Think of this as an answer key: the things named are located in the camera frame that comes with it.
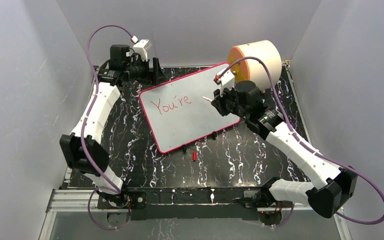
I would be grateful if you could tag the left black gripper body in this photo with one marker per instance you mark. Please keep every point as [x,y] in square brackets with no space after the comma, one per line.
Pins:
[139,72]

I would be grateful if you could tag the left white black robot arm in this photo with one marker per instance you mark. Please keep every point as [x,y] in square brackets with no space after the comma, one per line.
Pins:
[82,148]

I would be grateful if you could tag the black whiteboard foot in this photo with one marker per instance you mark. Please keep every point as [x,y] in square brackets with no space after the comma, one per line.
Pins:
[214,135]
[184,148]

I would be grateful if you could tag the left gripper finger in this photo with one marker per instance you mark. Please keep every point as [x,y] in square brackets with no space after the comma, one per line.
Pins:
[149,79]
[157,75]

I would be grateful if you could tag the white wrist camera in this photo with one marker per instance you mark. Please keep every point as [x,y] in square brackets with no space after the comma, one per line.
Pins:
[141,47]
[224,81]

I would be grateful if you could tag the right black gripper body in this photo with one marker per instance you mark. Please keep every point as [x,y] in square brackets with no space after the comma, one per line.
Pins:
[227,104]

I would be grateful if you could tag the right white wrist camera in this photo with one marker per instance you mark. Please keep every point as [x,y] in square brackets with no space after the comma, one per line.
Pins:
[224,81]

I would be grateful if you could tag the pink framed whiteboard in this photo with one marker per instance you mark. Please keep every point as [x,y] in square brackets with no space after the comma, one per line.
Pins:
[178,115]

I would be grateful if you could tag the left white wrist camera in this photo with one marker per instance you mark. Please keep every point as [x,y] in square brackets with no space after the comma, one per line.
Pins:
[141,47]

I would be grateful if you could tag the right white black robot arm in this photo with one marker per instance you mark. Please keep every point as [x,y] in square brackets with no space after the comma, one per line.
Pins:
[330,185]

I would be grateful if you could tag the red marker cap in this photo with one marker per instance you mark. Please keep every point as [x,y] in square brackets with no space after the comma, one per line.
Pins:
[194,156]

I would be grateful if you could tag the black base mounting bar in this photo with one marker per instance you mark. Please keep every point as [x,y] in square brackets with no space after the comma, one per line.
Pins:
[146,203]

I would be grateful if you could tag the cream cylinder with orange face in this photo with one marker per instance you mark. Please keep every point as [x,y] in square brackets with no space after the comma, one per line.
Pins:
[252,70]

